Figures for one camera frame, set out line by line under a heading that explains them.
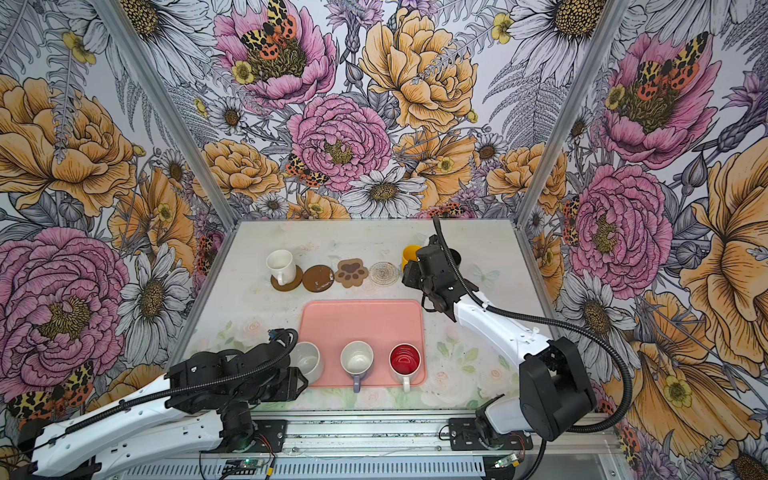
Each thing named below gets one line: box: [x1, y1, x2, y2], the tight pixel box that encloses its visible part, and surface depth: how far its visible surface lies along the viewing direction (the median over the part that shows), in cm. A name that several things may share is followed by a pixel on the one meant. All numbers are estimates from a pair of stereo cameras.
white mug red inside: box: [388, 342, 422, 393], surface depth 82 cm
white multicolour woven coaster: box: [369, 261, 401, 287], surface depth 108 cm
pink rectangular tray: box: [299, 300, 426, 388], surface depth 96 cm
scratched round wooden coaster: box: [302, 264, 335, 293], surface depth 106 cm
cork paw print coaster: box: [335, 258, 369, 289], surface depth 107 cm
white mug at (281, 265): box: [266, 249, 296, 286], surface depth 98 cm
